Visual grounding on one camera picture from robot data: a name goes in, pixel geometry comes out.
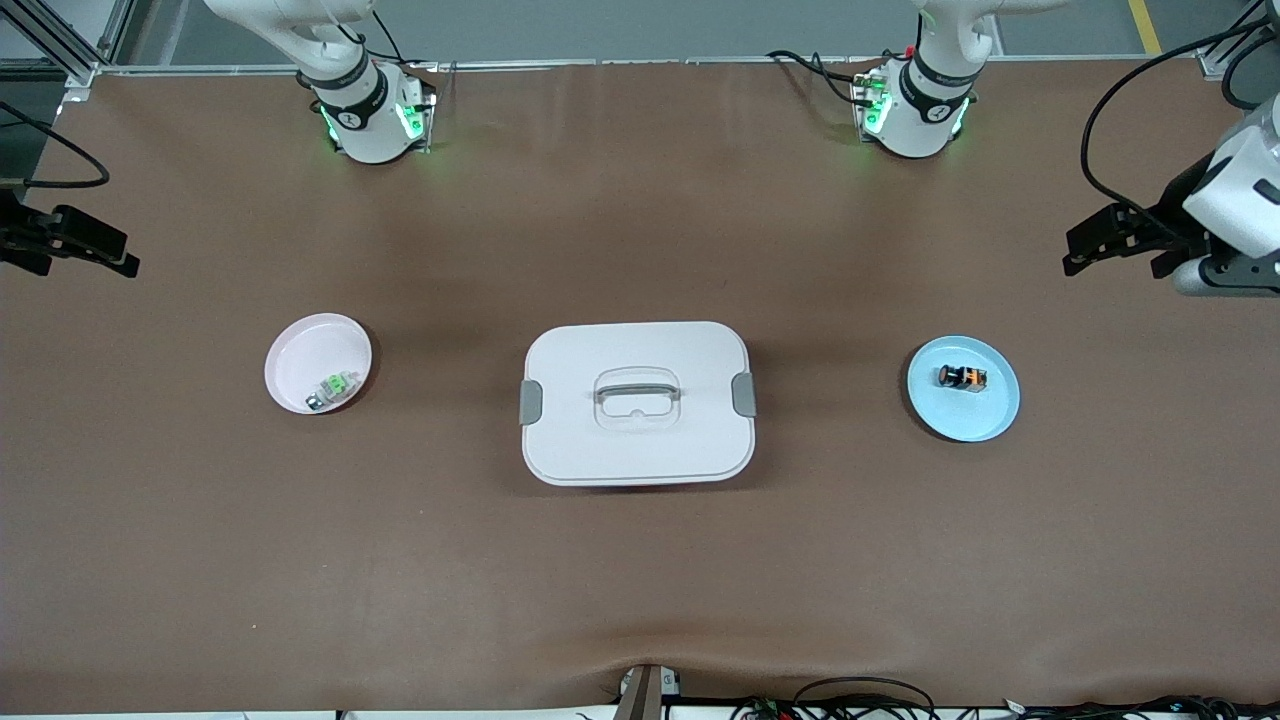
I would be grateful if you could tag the metal table edge bracket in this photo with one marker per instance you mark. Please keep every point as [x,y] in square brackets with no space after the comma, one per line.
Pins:
[645,692]

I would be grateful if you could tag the green and silver switch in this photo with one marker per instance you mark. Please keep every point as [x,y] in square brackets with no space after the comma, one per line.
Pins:
[335,389]

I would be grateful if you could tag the orange and black switch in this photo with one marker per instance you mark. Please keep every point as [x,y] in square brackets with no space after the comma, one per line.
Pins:
[962,378]

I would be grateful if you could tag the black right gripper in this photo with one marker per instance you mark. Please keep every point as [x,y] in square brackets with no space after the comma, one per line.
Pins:
[22,237]

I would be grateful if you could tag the brown table mat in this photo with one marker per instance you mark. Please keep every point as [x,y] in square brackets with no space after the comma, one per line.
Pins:
[640,570]

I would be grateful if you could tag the aluminium frame post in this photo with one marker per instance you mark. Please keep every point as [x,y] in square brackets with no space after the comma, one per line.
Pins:
[1225,55]
[60,45]

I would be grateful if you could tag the pink round plate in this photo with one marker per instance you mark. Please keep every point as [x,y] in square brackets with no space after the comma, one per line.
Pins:
[300,365]

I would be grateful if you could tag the light blue round plate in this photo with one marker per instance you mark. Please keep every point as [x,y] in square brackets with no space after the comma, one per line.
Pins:
[960,420]

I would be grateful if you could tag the white lidded box grey latches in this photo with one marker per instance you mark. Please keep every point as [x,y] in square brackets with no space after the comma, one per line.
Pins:
[640,445]

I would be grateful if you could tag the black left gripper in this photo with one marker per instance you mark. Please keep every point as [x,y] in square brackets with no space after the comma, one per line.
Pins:
[1166,214]

